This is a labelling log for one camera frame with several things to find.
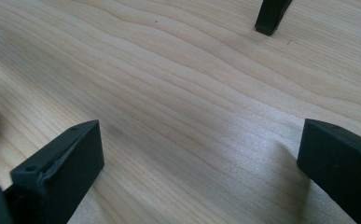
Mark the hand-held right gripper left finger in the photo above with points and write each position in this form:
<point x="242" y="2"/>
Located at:
<point x="66" y="168"/>

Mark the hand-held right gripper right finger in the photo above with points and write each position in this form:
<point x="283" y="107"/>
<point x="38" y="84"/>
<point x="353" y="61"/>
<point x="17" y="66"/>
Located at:
<point x="343" y="168"/>

